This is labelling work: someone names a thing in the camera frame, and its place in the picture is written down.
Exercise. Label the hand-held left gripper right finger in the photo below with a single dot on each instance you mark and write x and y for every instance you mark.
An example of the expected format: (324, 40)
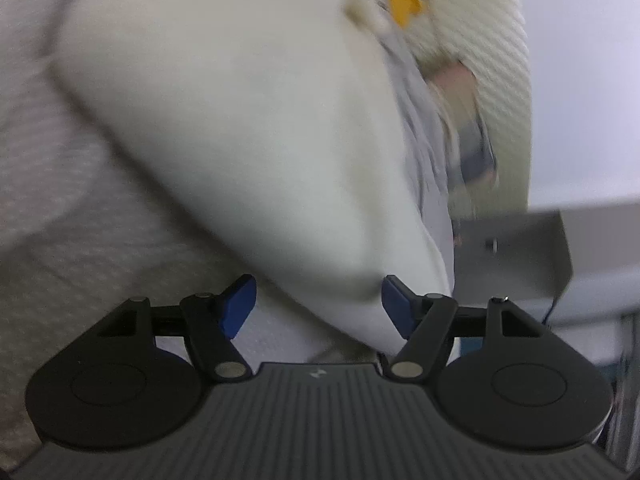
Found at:
(397, 310)

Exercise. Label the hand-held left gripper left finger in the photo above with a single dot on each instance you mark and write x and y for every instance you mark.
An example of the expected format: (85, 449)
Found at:
(237, 307)

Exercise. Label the grey bed cover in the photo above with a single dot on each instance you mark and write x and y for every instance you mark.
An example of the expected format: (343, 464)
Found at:
(422, 160)

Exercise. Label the plaid pillow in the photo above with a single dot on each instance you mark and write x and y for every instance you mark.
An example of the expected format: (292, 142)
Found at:
(470, 150)

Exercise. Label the white textured bed sheet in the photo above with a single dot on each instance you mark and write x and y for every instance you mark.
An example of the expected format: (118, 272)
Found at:
(75, 235)

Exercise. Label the cream quilted headboard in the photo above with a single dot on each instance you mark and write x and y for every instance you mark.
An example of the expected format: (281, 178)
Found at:
(490, 35)

